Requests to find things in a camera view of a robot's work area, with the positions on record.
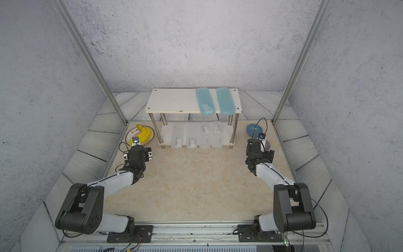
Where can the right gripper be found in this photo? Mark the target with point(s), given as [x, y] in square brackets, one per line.
[268, 156]

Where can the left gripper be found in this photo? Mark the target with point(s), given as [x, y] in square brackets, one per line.
[147, 154]

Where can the clear pencil case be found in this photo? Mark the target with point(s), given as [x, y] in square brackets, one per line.
[205, 134]
[177, 135]
[191, 135]
[217, 134]

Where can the teal pencil case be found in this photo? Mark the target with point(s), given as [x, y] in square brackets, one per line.
[205, 102]
[225, 101]

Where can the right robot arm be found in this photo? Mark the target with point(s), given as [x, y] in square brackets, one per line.
[292, 204]

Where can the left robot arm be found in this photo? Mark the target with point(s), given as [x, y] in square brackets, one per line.
[82, 210]

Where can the white two-tier shelf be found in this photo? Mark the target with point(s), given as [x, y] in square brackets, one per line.
[180, 105]

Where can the purple ceramic bowl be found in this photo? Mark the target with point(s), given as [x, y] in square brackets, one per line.
[267, 145]

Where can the yellow banana bunch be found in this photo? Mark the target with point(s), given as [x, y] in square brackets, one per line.
[143, 134]

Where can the patterned round plate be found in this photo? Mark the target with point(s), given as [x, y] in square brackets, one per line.
[151, 138]

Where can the blue ceramic bowl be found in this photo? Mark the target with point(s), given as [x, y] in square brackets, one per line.
[253, 130]

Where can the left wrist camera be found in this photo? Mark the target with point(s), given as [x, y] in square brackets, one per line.
[135, 141]

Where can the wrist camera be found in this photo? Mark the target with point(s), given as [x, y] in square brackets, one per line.
[135, 141]
[262, 137]

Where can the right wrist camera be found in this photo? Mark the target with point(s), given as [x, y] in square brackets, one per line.
[262, 137]

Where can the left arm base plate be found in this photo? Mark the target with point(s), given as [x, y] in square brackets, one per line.
[133, 234]

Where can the aluminium mounting rail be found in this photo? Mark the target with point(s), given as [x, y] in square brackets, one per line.
[218, 236]

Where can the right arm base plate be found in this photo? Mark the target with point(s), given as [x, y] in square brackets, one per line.
[249, 233]

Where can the right aluminium frame post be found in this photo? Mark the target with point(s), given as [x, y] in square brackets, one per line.
[309, 41]

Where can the aluminium frame post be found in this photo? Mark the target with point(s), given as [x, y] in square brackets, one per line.
[62, 11]
[309, 41]

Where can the left aluminium frame post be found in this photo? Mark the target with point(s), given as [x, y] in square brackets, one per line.
[62, 11]

